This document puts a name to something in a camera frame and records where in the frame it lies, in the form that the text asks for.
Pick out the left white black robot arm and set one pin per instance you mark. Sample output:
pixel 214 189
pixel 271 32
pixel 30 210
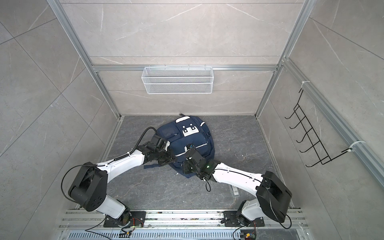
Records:
pixel 89 188

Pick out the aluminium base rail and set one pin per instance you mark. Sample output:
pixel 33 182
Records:
pixel 192 224

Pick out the navy blue student backpack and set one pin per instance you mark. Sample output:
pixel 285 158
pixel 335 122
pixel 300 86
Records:
pixel 184 131

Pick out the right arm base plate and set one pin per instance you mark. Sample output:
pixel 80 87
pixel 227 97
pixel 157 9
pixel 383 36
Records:
pixel 233 219

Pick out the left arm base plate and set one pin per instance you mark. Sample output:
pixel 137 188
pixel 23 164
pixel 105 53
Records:
pixel 135 218

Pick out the black wire hook rack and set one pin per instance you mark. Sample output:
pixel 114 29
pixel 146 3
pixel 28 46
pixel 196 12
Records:
pixel 310 134

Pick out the white wire mesh basket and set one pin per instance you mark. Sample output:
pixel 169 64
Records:
pixel 178 80

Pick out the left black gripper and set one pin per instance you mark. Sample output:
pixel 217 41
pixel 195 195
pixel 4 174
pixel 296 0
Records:
pixel 171 158

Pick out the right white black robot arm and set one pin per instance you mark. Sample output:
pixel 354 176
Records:
pixel 272 197

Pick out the clear plastic ruler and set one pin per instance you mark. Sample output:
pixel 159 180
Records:
pixel 235 191

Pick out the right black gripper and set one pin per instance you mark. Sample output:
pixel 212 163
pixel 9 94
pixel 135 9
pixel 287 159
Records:
pixel 185 167

